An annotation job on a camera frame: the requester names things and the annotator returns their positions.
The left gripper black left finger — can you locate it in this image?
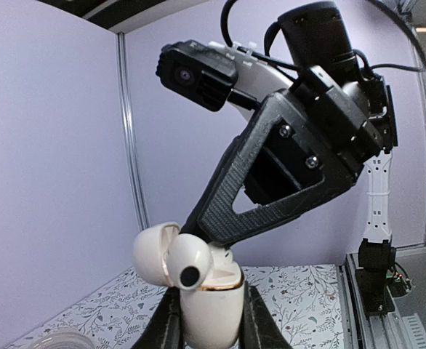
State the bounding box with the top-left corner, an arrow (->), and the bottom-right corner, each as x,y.
131,287 -> 182,349

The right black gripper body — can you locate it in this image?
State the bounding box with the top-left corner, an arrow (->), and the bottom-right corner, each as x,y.
266,1 -> 398,166

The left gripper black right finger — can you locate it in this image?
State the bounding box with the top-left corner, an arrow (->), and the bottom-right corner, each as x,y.
238,283 -> 292,349

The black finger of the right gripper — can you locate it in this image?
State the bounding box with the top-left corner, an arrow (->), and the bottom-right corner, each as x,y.
199,90 -> 363,244
180,135 -> 242,236

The white earbud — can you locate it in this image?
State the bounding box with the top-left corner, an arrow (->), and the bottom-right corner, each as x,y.
209,244 -> 233,270
166,233 -> 213,291

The white earbuds charging case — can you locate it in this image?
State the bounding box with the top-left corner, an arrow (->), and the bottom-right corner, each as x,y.
132,222 -> 245,348

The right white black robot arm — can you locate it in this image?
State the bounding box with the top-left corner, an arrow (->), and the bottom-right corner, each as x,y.
182,1 -> 398,316

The floral patterned table mat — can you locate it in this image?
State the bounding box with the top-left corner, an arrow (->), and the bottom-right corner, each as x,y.
9,265 -> 345,348

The translucent round plate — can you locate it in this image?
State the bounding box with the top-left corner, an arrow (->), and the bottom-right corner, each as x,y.
1,326 -> 94,349

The right aluminium frame post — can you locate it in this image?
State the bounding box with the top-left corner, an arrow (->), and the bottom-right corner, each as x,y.
116,32 -> 150,230

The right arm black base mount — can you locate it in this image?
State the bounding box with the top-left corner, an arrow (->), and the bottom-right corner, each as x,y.
355,262 -> 413,316

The aluminium front rail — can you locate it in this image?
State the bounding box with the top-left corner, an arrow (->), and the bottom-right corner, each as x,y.
338,248 -> 426,348

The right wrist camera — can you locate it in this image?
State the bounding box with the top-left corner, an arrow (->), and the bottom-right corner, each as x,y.
156,39 -> 292,121

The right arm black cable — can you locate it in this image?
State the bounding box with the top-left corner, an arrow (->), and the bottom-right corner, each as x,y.
221,0 -> 426,73

